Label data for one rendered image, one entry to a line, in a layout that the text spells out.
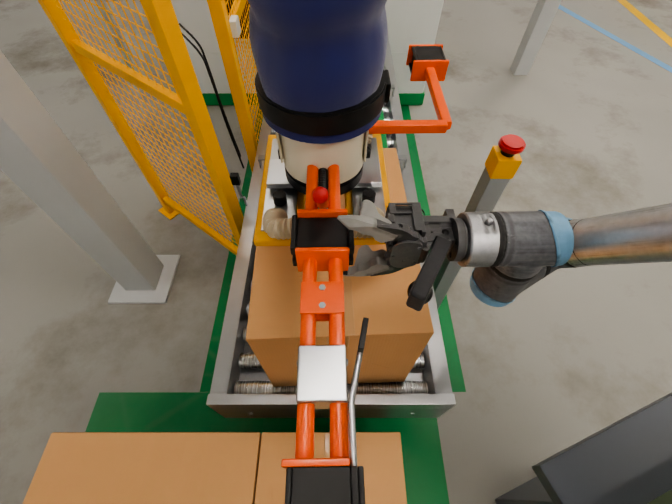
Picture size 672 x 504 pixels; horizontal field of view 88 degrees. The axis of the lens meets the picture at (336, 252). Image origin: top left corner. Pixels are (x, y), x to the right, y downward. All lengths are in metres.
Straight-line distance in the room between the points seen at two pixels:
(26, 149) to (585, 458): 1.74
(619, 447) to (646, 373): 1.15
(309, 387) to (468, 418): 1.37
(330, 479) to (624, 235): 0.54
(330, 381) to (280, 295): 0.39
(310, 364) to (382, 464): 0.69
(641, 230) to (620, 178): 2.40
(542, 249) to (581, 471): 0.59
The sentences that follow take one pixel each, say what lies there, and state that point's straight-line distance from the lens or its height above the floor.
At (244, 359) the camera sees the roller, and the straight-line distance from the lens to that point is 1.20.
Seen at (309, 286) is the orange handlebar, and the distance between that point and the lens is 0.51.
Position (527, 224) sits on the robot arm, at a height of 1.24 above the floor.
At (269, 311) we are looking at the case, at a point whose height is 0.95.
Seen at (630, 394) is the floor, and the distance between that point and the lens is 2.15.
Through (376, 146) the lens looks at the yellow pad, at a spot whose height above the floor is 1.09.
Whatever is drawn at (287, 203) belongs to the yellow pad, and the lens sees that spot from 0.77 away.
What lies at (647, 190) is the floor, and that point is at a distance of 3.09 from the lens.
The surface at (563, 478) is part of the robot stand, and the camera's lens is 1.03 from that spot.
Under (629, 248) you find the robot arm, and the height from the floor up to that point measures 1.22.
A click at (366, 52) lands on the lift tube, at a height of 1.41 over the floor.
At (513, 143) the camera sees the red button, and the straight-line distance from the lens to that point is 1.11.
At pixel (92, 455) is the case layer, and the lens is 1.30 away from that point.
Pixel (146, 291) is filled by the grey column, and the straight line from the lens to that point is 2.11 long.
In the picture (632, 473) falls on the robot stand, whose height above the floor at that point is 0.75.
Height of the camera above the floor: 1.66
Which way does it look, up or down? 56 degrees down
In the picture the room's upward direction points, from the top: straight up
